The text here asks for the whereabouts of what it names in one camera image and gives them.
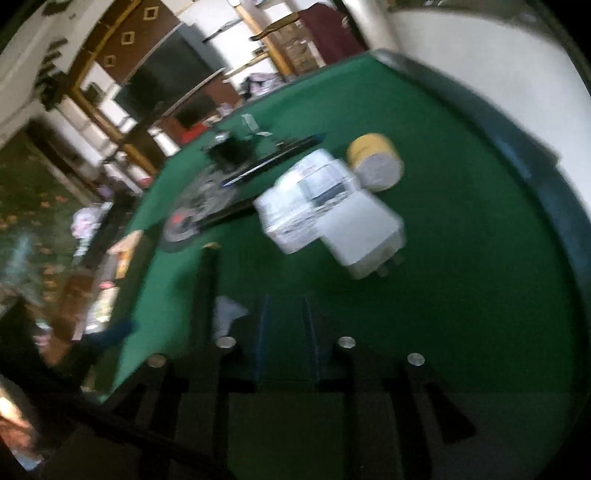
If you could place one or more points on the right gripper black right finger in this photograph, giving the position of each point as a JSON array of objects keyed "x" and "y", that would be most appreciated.
[{"x": 315, "y": 338}]

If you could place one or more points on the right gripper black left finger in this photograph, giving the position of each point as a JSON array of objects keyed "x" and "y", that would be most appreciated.
[{"x": 259, "y": 352}]

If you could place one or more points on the white green medicine carton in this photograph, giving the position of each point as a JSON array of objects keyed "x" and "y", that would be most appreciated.
[{"x": 290, "y": 209}]

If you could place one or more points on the white square charger block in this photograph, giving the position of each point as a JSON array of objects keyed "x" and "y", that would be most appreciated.
[{"x": 362, "y": 233}]

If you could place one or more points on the grey round weight plate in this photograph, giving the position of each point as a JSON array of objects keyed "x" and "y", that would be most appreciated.
[{"x": 202, "y": 205}]

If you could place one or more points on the black cylindrical motor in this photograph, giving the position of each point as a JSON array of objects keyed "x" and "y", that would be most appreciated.
[{"x": 227, "y": 152}]

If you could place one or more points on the black pen blue band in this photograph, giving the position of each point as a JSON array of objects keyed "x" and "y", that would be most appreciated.
[{"x": 282, "y": 154}]

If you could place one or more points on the flat cardboard tray box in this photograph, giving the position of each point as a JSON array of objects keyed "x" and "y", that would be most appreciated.
[{"x": 108, "y": 309}]

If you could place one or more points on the white red plastic bag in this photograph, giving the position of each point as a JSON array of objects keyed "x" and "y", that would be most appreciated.
[{"x": 87, "y": 220}]

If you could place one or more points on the plastic bag pile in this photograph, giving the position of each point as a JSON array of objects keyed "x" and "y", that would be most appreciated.
[{"x": 259, "y": 84}]

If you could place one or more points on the black television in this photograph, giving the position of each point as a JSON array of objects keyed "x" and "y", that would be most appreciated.
[{"x": 177, "y": 65}]

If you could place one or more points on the dark red hanging cloth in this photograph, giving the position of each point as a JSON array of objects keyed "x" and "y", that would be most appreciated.
[{"x": 334, "y": 41}]

